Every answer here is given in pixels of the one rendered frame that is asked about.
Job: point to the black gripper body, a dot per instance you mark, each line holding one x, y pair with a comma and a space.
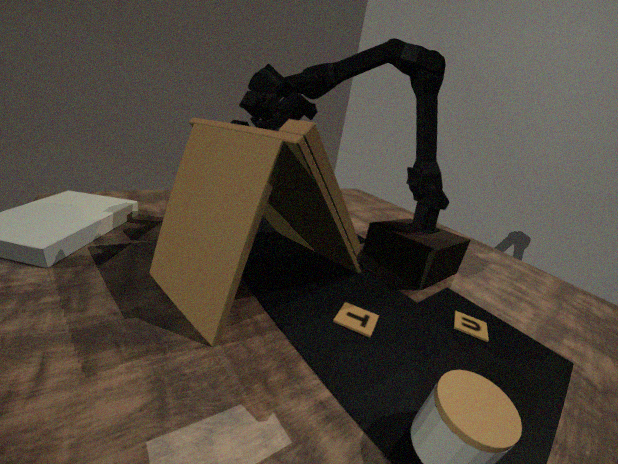
283, 117

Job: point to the tan a-frame board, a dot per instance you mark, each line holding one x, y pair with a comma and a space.
229, 176

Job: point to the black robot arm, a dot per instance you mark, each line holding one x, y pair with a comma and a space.
426, 71

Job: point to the grey cylindrical container with tan lid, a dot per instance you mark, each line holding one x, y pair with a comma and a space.
466, 419

